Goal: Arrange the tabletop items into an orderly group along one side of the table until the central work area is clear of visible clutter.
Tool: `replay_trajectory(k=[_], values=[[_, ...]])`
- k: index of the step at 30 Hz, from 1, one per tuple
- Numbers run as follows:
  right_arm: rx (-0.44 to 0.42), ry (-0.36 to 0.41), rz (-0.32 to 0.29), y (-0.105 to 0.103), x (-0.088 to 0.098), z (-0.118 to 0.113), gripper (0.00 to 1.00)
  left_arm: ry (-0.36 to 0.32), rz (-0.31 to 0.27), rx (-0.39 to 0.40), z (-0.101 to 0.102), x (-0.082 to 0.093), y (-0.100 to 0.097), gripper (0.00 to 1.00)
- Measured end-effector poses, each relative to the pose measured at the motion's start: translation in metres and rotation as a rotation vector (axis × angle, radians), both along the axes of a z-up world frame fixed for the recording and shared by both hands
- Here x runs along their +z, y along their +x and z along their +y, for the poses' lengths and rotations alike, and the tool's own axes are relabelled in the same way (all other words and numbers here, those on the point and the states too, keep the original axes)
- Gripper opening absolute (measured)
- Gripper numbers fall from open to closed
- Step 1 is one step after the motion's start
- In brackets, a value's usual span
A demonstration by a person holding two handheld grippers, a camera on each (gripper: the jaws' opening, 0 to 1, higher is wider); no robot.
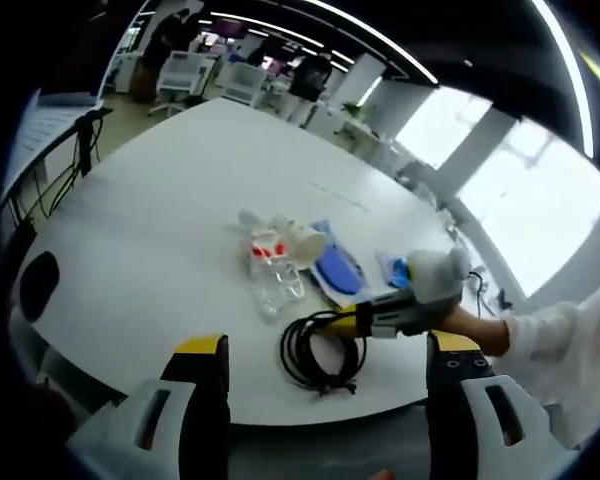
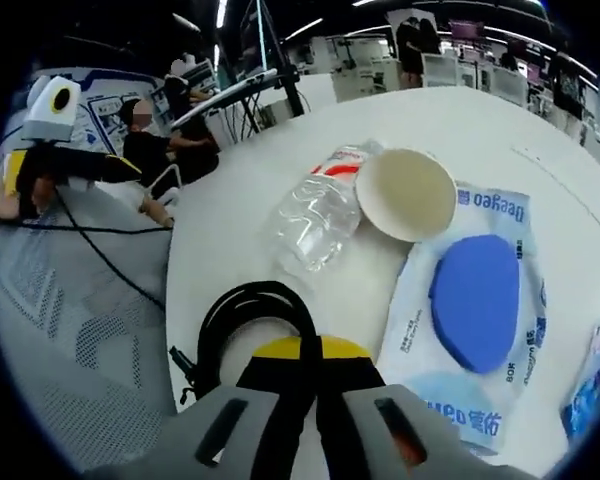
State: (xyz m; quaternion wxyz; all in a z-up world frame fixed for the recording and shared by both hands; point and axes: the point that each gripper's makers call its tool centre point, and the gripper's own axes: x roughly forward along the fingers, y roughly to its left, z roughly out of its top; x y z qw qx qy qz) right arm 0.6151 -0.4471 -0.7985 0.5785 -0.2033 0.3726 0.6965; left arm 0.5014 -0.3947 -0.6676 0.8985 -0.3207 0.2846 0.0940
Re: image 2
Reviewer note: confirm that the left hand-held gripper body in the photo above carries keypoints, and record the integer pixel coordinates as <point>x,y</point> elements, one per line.
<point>50,110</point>

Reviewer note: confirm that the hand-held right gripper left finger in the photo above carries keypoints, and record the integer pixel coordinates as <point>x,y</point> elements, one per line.
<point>260,420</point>

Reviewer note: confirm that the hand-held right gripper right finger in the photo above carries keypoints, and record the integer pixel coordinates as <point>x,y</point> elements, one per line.
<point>360,420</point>

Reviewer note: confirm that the wet wipes packet blue lid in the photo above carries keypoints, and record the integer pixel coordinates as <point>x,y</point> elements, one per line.
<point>480,305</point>

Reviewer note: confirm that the clear plastic water bottle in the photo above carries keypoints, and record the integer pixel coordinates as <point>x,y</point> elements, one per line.
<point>315,220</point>

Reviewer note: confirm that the white paper cup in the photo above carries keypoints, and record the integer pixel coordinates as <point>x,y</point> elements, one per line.
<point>410,195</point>

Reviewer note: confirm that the small blue plastic packet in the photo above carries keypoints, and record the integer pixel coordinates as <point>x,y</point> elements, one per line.
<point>595,395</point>

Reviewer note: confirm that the person's left hand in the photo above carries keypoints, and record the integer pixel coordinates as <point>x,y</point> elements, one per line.
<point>42,195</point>

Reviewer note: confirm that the white slanted board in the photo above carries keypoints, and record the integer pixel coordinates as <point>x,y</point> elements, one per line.
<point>230,92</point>

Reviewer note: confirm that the black chair at left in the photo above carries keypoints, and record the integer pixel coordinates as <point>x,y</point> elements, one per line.
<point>275,50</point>

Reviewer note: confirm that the white round table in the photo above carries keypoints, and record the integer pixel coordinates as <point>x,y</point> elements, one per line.
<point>480,130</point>

